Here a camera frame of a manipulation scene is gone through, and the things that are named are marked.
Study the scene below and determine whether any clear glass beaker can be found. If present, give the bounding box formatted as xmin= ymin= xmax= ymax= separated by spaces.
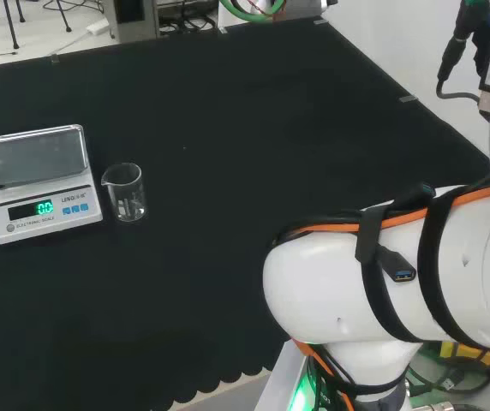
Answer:
xmin=100 ymin=162 xmax=148 ymax=223

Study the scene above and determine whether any black bench cloth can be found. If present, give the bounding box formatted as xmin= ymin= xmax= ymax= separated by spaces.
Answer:
xmin=0 ymin=19 xmax=490 ymax=411

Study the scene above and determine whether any white electronic balance steel pan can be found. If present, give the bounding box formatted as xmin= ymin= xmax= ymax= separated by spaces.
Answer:
xmin=0 ymin=123 xmax=104 ymax=246

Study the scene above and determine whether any grey metal cabinet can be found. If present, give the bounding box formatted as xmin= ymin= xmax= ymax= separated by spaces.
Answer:
xmin=103 ymin=0 xmax=220 ymax=44

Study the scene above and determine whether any black tripod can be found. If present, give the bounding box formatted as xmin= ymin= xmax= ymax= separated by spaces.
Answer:
xmin=0 ymin=0 xmax=73 ymax=49

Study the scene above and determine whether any orange cable on arm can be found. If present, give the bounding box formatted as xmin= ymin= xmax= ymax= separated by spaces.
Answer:
xmin=278 ymin=186 xmax=490 ymax=241

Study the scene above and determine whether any black USB socket cable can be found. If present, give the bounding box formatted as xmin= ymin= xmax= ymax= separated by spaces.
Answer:
xmin=375 ymin=243 xmax=417 ymax=284

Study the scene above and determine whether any green cable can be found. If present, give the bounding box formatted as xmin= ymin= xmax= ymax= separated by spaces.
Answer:
xmin=218 ymin=0 xmax=287 ymax=21

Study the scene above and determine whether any black cable with round plug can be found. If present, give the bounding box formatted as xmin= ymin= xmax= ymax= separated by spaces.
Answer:
xmin=436 ymin=0 xmax=490 ymax=106

